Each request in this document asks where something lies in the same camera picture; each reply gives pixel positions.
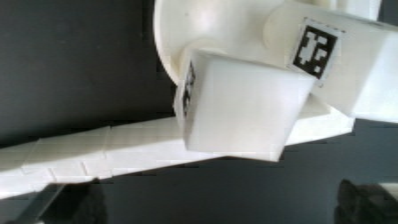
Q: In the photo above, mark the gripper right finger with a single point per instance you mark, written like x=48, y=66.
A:
x=366, y=203

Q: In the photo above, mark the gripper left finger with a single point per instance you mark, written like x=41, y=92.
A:
x=68, y=204

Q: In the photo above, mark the white stool leg with tag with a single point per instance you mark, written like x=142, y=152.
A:
x=341, y=48

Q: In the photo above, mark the white round stool seat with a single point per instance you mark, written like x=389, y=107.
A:
x=247, y=28

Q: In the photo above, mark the white L-shaped obstacle frame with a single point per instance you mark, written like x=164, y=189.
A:
x=141, y=146

